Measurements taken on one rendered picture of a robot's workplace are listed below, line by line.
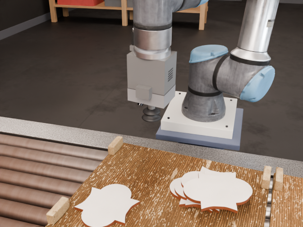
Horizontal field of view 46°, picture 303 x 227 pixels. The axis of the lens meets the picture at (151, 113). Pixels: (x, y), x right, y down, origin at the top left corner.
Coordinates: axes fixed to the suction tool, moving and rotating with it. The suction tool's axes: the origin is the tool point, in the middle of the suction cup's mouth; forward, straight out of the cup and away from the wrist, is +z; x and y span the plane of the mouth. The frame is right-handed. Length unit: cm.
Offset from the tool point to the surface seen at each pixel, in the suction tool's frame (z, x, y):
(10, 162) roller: 18.0, -9.7, -36.5
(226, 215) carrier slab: 14.8, -6.9, 20.4
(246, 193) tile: 10.6, -3.4, 23.4
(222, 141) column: 22.9, 32.1, 10.1
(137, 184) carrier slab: 15.4, -5.7, -0.7
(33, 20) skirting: 124, 407, -414
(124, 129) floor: 117, 155, -96
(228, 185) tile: 10.7, -2.2, 19.3
